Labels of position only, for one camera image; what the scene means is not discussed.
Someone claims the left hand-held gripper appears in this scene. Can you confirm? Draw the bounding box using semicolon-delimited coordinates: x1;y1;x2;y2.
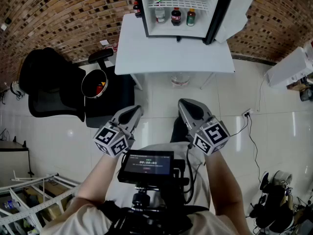
92;105;144;158

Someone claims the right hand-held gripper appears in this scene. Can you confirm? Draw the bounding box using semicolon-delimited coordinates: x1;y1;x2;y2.
178;98;230;156

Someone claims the orange-capped tea bottle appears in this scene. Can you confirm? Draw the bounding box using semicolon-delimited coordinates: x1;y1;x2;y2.
186;8;196;26

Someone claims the red-capped cola bottle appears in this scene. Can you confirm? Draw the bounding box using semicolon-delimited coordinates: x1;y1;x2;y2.
133;0;142;17
171;7;182;26

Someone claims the clear water bottle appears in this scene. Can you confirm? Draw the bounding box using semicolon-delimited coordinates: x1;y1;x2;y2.
155;2;166;24

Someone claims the person's right forearm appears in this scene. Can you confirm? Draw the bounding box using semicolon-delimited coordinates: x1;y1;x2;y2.
204;150;243;216

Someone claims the person's left forearm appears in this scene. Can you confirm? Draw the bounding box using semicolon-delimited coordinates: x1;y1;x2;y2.
77;152;123;207

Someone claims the person's black trouser leg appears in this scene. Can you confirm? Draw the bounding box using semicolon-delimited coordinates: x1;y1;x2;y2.
170;117;191;143

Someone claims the large clear water jug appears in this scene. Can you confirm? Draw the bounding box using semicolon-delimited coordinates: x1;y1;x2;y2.
170;72;191;88

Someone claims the chest-mounted monitor screen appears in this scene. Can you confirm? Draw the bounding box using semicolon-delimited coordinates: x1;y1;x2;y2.
117;149;175;184

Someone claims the white table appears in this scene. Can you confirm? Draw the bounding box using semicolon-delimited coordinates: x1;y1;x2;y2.
114;13;236;91

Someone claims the black mini fridge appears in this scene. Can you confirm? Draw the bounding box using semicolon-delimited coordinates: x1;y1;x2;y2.
134;0;225;46

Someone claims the black mesh office chair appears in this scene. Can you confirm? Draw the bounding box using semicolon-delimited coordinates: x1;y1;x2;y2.
19;47;135;129

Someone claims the white box appliance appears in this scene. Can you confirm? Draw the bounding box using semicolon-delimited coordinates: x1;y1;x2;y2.
266;47;313;88

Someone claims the white bucket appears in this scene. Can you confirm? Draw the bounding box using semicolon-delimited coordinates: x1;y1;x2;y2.
272;170;293;188

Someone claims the black fridge door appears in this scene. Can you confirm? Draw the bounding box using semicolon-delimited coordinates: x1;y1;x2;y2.
204;0;259;45

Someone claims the person's white shirt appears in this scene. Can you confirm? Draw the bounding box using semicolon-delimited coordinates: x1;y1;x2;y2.
40;142;252;235

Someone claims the grey desk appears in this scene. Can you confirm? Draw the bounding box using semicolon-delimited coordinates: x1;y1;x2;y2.
0;141;30;178

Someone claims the black bag pile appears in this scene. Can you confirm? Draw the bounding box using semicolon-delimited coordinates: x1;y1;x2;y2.
249;184;295;234

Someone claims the white metal rack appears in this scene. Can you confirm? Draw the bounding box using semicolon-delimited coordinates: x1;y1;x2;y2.
0;172;82;235

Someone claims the plastic bottle with blue label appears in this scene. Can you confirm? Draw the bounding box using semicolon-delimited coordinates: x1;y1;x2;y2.
2;199;21;210

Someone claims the black floor cable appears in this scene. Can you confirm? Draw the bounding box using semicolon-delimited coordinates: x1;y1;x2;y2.
229;114;262;182

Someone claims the black chest camera rig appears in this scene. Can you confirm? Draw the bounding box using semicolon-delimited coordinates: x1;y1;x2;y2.
97;158;196;235

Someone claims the white wire fridge shelf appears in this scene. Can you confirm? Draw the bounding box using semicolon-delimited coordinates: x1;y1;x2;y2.
148;0;212;11

